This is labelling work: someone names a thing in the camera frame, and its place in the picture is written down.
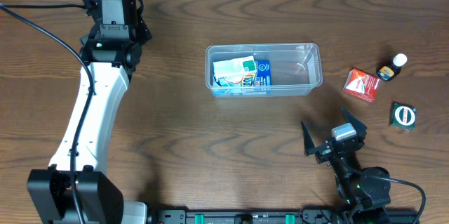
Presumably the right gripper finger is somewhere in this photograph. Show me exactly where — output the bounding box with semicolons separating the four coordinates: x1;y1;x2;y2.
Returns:
301;121;316;156
342;107;367;133

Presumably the red white medicine box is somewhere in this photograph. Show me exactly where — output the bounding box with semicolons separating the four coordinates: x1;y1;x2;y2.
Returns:
343;68;380;103

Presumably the blue fever patch box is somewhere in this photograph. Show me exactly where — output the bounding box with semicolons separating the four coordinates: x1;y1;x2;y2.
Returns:
213;60;272;93

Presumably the white blue medicine box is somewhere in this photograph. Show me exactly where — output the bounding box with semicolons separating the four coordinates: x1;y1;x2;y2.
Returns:
213;55;257;80

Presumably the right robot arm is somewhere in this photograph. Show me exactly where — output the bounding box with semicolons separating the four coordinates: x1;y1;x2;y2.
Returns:
301;107;391;223

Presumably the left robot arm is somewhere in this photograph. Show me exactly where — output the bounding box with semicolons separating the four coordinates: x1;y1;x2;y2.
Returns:
27;0;152;223

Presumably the clear plastic container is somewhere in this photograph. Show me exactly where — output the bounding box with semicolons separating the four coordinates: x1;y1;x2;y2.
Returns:
205;43;323;98

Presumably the dark green square box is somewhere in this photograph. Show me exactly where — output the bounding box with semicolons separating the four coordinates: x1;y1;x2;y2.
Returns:
389;102;417;131

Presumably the dark bottle white cap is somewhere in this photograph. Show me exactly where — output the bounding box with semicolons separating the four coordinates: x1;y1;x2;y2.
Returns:
376;53;408;81

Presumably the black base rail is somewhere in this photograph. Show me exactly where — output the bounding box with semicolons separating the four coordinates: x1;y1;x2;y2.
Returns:
147;209;421;224

